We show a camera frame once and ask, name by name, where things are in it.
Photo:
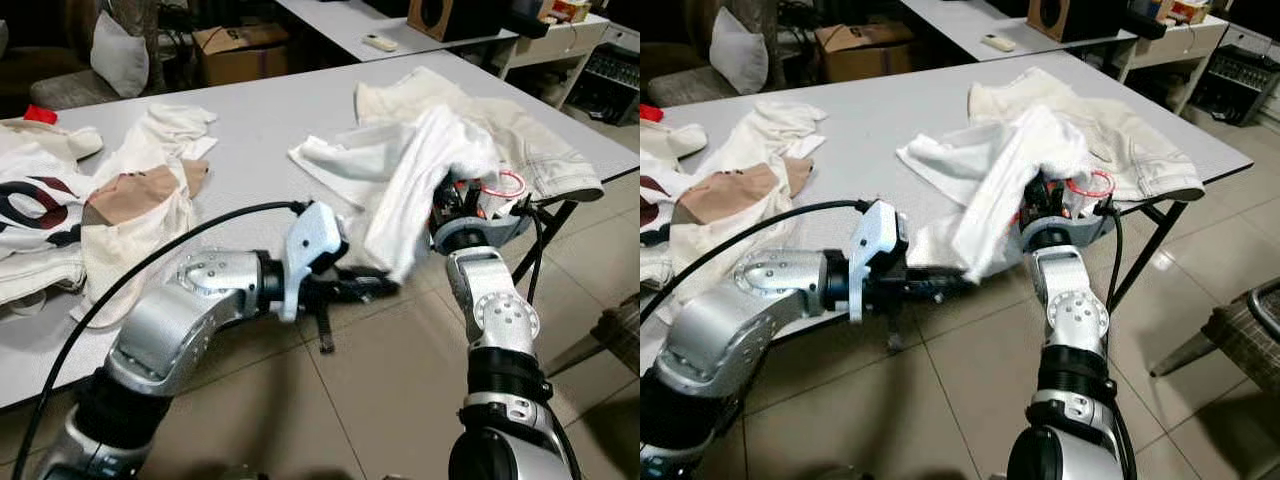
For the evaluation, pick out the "wooden loudspeaker black front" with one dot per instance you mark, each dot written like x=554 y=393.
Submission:
x=450 y=18
x=1075 y=18

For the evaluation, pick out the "orange white snack box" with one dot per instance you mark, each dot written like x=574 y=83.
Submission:
x=1185 y=10
x=568 y=10

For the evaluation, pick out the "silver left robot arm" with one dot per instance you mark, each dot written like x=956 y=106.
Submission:
x=180 y=310
x=750 y=310

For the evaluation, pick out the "white T-shirt green print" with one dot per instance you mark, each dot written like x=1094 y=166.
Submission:
x=1000 y=190
x=400 y=190

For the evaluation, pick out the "white side cart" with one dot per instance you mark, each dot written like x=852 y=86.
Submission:
x=570 y=38
x=1190 y=40

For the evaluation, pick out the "white pillow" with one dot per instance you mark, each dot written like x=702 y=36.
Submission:
x=120 y=55
x=740 y=50

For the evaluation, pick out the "black audio amplifier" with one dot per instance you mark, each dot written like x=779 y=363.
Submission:
x=1240 y=85
x=605 y=85

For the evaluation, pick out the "small red object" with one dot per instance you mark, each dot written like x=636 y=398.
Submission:
x=650 y=113
x=40 y=113

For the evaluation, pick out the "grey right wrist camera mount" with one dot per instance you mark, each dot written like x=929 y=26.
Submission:
x=1092 y=230
x=505 y=228

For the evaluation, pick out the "brown wicker stool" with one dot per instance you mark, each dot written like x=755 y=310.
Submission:
x=620 y=330
x=1245 y=330

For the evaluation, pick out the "brown cardboard box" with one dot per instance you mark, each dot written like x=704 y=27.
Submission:
x=865 y=55
x=240 y=58

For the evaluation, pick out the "dark brown armchair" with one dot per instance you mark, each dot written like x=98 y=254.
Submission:
x=40 y=70
x=680 y=80

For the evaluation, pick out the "cream denim shorts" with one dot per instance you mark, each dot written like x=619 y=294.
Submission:
x=545 y=150
x=1150 y=150

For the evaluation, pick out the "cream shirt brown patch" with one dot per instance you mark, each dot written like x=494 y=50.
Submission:
x=740 y=195
x=130 y=195

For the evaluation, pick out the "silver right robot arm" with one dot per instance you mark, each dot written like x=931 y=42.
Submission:
x=1075 y=310
x=495 y=310

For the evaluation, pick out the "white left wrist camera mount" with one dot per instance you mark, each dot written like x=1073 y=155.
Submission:
x=878 y=240
x=310 y=245

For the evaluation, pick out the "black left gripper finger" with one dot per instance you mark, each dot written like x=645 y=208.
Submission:
x=950 y=279
x=950 y=293
x=372 y=278
x=372 y=293

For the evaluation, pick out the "white remote control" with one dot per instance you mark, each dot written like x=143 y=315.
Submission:
x=379 y=43
x=999 y=43

